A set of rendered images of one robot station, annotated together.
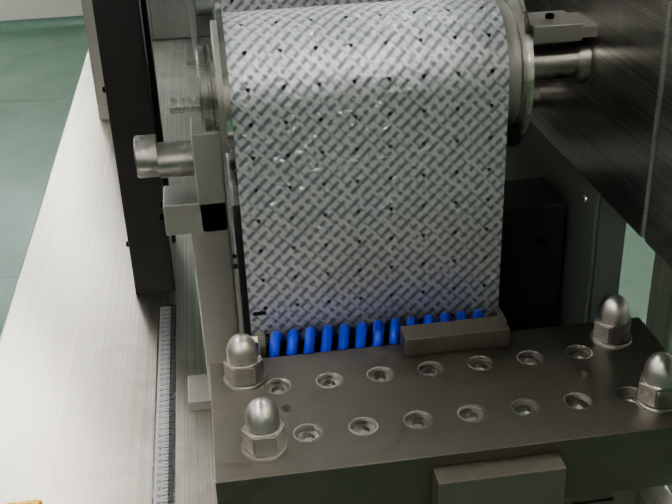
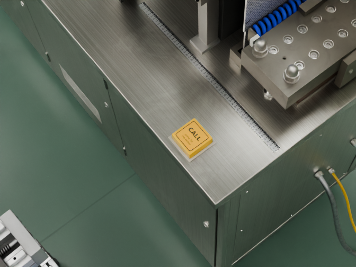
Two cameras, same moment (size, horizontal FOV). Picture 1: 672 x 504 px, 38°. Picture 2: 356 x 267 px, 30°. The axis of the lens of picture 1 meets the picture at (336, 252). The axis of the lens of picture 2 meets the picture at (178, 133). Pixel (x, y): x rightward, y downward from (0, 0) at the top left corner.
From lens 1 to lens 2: 1.03 m
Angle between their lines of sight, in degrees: 41
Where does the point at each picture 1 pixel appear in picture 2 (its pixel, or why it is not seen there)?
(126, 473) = (204, 91)
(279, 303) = (254, 15)
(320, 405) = (294, 51)
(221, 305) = (214, 16)
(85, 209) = not seen: outside the picture
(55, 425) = (157, 84)
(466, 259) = not seen: outside the picture
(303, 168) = not seen: outside the picture
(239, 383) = (263, 55)
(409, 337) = (305, 10)
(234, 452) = (283, 83)
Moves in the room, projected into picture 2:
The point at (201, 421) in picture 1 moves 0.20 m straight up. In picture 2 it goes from (210, 57) to (210, 10)
